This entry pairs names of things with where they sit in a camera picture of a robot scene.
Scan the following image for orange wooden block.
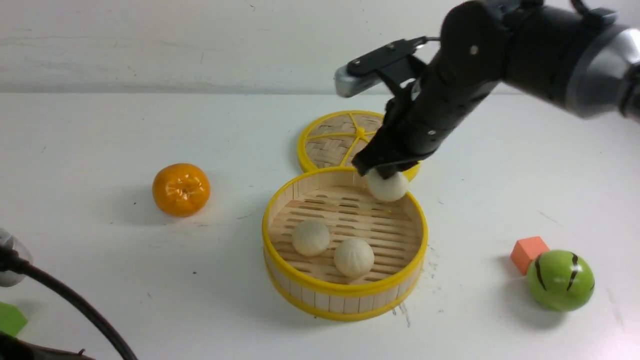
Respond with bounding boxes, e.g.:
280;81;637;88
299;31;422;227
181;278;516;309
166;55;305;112
509;236;550;276

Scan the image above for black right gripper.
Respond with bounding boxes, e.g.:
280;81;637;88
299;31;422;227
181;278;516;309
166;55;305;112
352;50;503;180

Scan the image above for yellow rimmed bamboo steamer tray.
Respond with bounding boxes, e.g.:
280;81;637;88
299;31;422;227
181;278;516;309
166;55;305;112
262;167;428;321

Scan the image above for woven bamboo steamer lid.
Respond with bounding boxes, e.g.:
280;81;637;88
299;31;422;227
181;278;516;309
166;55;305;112
297;110;421;182

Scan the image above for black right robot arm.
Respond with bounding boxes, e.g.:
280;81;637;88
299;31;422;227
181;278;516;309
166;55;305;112
334;0;639;179

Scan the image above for green wooden block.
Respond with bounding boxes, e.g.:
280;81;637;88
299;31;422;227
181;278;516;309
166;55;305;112
0;301;28;337

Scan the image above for orange toy tangerine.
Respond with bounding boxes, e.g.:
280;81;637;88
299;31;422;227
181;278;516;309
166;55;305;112
151;162;211;218

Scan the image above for black cable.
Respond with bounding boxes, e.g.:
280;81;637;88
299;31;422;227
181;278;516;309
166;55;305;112
0;247;140;360

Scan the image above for white toy bun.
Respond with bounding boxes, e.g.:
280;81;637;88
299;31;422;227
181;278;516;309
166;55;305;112
363;170;410;203
333;238;375;279
291;219;331;256

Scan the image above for green toy watermelon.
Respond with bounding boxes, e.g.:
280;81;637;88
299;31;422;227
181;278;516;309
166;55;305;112
526;249;595;313

